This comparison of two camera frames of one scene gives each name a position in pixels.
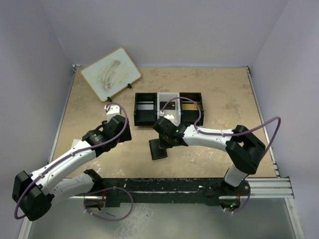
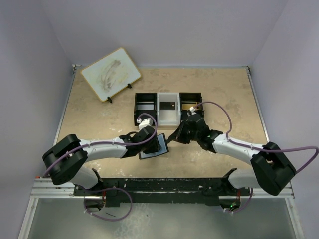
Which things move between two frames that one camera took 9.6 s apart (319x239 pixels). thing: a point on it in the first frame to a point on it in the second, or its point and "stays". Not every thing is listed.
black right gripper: [158, 148] to [181, 134]
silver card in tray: [145, 107] stays
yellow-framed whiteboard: [111, 74] stays
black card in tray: [170, 105] stays
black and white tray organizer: [147, 106] stays
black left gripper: [125, 133] to [154, 145]
